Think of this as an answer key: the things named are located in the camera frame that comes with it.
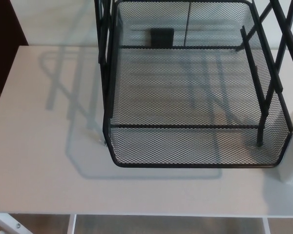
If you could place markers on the black mesh file tray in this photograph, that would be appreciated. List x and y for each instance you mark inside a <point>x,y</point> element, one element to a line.
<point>185,166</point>

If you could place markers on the white desk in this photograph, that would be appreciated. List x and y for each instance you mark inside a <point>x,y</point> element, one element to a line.
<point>39,170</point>

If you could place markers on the white cabinet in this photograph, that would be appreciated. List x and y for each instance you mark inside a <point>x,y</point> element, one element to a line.
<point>63,22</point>

